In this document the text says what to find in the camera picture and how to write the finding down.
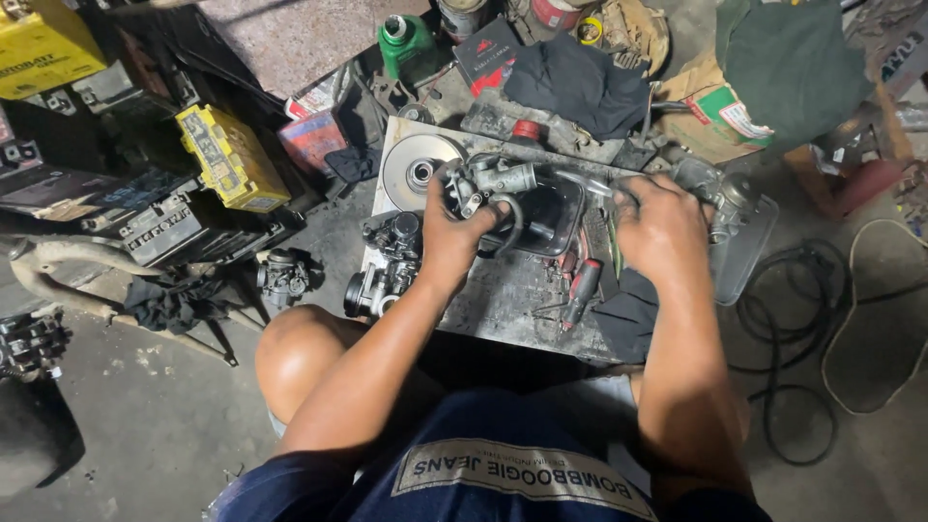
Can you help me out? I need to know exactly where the red tin can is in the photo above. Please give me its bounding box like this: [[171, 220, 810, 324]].
[[528, 0, 590, 31]]

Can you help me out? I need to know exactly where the person's dark blue shirt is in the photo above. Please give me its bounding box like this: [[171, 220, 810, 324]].
[[206, 389, 773, 522]]

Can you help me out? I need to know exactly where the dark blue cloth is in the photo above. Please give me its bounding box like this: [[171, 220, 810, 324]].
[[503, 32, 655, 143]]

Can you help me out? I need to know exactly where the large green cloth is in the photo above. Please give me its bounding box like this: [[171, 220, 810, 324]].
[[715, 0, 876, 158]]

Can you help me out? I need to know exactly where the small black cloth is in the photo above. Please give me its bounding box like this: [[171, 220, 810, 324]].
[[323, 146, 383, 184]]

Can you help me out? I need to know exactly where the red plastic packet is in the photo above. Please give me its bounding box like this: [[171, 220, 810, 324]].
[[277, 109, 350, 175]]

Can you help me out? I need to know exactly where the black rag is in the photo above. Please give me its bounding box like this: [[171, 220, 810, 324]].
[[590, 267, 661, 365]]

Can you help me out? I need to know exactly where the red-handled screwdriver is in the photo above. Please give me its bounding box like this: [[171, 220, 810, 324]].
[[560, 258, 604, 333]]

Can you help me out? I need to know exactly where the crumpled black cloth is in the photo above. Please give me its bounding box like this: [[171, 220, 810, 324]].
[[122, 274, 234, 336]]

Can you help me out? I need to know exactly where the person's right hand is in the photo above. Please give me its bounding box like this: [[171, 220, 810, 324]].
[[612, 174, 716, 289]]

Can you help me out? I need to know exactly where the green oil bottle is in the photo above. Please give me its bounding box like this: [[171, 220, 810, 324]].
[[376, 14, 440, 82]]

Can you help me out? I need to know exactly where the grey metal can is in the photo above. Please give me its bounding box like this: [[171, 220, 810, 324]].
[[436, 0, 495, 42]]

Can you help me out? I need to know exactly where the clear plastic lid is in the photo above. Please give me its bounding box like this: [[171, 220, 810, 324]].
[[709, 194, 780, 307]]

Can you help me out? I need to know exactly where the black and red box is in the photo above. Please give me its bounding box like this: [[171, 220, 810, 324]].
[[452, 17, 523, 100]]

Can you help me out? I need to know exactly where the large yellow battery box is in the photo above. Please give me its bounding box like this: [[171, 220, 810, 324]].
[[0, 0, 107, 101]]

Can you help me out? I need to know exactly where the dark carburetor with round intake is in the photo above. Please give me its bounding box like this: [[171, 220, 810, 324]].
[[343, 211, 424, 320]]

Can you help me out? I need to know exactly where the small grey carburetor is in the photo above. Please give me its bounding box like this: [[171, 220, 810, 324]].
[[255, 248, 312, 310]]

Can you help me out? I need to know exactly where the black engine part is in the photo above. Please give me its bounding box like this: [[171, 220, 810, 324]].
[[0, 310, 71, 383]]

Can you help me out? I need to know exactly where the person's left leg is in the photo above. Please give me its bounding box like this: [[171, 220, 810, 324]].
[[254, 304, 378, 439]]

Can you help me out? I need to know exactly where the black vehicle battery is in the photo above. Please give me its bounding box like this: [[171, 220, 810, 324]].
[[81, 190, 210, 268]]

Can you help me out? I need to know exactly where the red stool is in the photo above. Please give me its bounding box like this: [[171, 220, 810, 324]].
[[785, 144, 911, 220]]

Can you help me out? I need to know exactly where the beige drive belt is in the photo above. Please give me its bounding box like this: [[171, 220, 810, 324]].
[[821, 217, 928, 416]]

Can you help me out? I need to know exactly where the black coiled cable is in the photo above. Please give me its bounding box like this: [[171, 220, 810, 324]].
[[727, 238, 856, 467]]

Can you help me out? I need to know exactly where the person's left hand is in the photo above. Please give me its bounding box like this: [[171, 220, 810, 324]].
[[420, 167, 513, 284]]

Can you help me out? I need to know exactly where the cardboard box with label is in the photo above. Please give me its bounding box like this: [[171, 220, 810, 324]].
[[654, 49, 777, 165]]

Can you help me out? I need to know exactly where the small yellow battery box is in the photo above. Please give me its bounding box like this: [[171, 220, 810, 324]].
[[175, 103, 292, 214]]

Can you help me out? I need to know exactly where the large grey carburetor body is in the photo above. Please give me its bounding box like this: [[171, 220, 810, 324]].
[[668, 155, 760, 245]]

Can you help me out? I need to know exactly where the black plastic tray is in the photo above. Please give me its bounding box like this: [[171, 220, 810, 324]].
[[481, 174, 586, 258]]

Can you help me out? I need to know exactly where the grey metal carburetor with hose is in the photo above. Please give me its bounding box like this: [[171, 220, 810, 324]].
[[441, 154, 542, 256]]

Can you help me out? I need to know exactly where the rusty exhaust pipe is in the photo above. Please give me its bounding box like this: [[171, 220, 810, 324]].
[[9, 238, 242, 368]]

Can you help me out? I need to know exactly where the silver pulley disc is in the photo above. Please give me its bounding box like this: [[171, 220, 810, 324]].
[[381, 133, 466, 214]]

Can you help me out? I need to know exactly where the silver metal tool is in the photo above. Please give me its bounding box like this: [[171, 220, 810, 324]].
[[554, 170, 619, 198]]

